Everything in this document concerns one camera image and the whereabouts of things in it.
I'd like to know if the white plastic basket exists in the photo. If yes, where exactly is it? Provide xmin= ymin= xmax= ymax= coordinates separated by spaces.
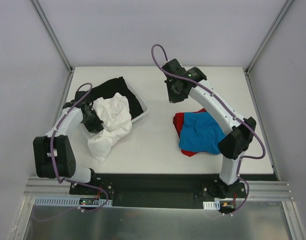
xmin=90 ymin=77 xmax=148 ymax=124

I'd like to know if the white t shirt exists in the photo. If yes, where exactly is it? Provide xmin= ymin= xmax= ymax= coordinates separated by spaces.
xmin=87 ymin=92 xmax=132 ymax=163

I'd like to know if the red t shirt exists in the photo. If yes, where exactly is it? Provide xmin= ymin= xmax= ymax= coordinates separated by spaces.
xmin=173 ymin=112 xmax=210 ymax=157

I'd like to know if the blue t shirt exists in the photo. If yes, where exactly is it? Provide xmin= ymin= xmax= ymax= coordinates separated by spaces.
xmin=181 ymin=109 xmax=225 ymax=155

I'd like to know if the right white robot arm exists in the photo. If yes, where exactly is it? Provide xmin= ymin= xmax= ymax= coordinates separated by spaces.
xmin=161 ymin=59 xmax=256 ymax=199

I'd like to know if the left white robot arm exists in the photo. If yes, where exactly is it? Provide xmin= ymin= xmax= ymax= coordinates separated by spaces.
xmin=33 ymin=91 xmax=103 ymax=195

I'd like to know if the black t shirt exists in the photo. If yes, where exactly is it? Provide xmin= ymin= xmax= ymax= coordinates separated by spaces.
xmin=90 ymin=76 xmax=144 ymax=120

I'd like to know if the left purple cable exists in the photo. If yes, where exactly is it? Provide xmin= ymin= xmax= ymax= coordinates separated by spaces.
xmin=32 ymin=82 xmax=112 ymax=222

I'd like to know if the purple cable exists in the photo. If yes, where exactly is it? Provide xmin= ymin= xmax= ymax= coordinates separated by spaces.
xmin=151 ymin=44 xmax=266 ymax=218
xmin=32 ymin=82 xmax=112 ymax=222

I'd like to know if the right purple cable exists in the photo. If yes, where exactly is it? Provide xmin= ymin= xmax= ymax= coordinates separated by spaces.
xmin=151 ymin=44 xmax=266 ymax=218

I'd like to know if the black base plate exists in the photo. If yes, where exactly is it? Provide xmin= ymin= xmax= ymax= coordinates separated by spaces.
xmin=69 ymin=173 xmax=246 ymax=209

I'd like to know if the aluminium rail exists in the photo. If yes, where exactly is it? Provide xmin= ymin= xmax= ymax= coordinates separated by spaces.
xmin=23 ymin=176 xmax=295 ymax=202

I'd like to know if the left white cable duct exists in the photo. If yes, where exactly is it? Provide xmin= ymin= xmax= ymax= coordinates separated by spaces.
xmin=35 ymin=196 xmax=113 ymax=208

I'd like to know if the white cable duct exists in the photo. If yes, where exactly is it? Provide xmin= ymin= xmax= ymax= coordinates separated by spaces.
xmin=203 ymin=200 xmax=220 ymax=211
xmin=35 ymin=196 xmax=113 ymax=208

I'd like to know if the right white cable duct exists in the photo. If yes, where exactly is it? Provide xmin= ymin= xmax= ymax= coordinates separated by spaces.
xmin=203 ymin=200 xmax=220 ymax=211

